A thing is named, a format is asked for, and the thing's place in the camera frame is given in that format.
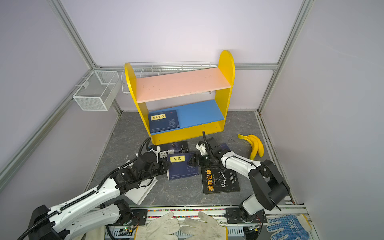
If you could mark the blue book Sunzi label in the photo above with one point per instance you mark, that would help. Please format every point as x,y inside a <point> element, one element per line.
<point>163,121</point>

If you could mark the blue book Yijing label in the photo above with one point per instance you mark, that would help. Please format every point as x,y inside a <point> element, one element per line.
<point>180,168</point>

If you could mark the white book black lettering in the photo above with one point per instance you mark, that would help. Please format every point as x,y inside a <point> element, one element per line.
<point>137,195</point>

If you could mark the white work glove centre-right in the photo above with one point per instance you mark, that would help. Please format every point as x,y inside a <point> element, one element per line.
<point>207,228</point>

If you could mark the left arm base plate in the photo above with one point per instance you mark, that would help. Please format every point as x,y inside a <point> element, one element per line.
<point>137,217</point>

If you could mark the white wire basket behind shelf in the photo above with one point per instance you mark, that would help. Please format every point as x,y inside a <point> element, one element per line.
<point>168,68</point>

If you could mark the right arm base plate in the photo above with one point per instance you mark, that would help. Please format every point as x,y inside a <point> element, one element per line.
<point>240,216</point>

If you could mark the yellow toy banana bunch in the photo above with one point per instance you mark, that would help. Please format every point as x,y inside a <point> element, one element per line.
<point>256,144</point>

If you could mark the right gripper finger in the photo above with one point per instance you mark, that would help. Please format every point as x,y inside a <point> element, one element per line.
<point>205,161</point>
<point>193,160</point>

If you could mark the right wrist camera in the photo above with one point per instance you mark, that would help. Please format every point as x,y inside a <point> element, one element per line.
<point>201,147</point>

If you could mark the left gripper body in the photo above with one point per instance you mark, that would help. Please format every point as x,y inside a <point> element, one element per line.
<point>155,169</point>

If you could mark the black wolf cover book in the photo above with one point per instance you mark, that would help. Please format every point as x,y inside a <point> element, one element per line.
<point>173,148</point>

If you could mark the white work glove centre-left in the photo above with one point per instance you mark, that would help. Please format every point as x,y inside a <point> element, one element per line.
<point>162,228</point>

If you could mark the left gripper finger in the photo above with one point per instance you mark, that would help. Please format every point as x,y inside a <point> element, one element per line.
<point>147,184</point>
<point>164,166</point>

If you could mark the white mesh wall basket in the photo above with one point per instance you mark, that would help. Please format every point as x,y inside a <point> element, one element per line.
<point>98,91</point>

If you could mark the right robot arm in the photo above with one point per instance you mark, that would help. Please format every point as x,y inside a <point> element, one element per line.
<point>269,186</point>

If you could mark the blue dotted work glove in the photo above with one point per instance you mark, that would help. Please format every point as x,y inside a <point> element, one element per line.
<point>289,227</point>

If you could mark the yellow bookshelf pink blue shelves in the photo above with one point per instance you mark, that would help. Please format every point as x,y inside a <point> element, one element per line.
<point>207,117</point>

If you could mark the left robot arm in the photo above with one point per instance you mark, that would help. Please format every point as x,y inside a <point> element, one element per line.
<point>99,206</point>

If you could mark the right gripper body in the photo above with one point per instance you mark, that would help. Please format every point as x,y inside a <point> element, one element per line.
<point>211,158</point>

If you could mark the black book yellow title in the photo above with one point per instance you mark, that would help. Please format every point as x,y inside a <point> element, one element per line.
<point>215,181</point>

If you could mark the blue book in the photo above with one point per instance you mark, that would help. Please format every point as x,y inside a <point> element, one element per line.
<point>223,148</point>

